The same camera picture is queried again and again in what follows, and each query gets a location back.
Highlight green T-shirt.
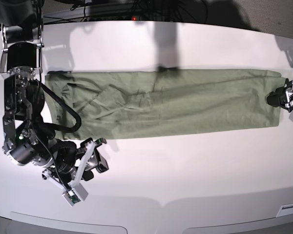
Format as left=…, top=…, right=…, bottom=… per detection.
left=45, top=69, right=285, bottom=140

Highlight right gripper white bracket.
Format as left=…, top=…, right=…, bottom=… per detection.
left=42, top=138, right=109, bottom=200

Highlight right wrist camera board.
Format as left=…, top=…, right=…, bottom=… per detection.
left=64, top=191, right=80, bottom=202

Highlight black power strip red light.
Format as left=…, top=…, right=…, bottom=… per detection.
left=83, top=12, right=178, bottom=22

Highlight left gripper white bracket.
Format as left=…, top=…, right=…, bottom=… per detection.
left=266, top=80, right=293, bottom=122

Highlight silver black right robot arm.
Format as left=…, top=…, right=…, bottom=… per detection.
left=0, top=0, right=108, bottom=206

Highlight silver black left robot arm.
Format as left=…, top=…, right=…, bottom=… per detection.
left=266, top=79, right=293, bottom=113

